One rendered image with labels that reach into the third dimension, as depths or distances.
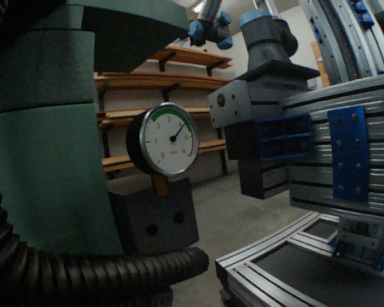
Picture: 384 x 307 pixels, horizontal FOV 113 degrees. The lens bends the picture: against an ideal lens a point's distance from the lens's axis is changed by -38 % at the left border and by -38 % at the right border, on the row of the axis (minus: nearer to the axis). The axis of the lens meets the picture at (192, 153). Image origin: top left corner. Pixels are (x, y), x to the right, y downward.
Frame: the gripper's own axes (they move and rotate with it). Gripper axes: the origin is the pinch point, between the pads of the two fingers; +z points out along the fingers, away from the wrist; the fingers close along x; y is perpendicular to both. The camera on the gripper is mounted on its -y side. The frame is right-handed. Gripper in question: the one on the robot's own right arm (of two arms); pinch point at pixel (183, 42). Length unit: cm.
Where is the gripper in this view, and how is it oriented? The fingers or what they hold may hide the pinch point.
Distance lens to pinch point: 122.2
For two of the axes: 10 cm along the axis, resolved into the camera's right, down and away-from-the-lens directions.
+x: 7.7, -2.8, 5.7
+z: -5.8, 0.5, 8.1
